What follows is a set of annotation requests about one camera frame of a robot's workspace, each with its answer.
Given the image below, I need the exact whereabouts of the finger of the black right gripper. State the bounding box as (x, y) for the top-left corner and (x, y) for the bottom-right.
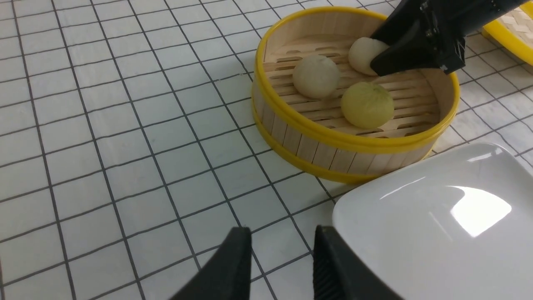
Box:
(371, 19), (465, 76)
(371, 0), (429, 44)

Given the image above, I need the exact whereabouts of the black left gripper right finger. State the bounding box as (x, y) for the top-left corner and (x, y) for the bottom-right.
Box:
(313, 225), (401, 300)

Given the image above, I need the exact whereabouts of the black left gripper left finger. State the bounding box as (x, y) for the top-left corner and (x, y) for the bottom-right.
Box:
(171, 227), (252, 300)

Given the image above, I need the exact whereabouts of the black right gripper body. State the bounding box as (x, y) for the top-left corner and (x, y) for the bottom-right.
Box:
(421, 0), (526, 40)

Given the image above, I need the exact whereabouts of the white steamed bun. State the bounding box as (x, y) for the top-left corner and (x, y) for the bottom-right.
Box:
(292, 55), (341, 99)
(348, 37), (389, 76)

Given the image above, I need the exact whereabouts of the yellow-rimmed woven bamboo lid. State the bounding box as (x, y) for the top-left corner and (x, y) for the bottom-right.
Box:
(482, 0), (533, 65)

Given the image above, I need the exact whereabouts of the yellow steamed bun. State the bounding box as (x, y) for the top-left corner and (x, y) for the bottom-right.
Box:
(340, 82), (394, 129)

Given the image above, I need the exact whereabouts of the white square ceramic plate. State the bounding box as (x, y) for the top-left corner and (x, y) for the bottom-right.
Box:
(332, 143), (533, 300)

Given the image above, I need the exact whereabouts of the yellow-rimmed bamboo steamer basket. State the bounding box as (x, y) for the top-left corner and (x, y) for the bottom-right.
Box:
(252, 6), (461, 184)

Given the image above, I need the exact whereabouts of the white grid-pattern tablecloth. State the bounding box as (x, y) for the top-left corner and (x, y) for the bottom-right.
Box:
(0, 0), (533, 300)

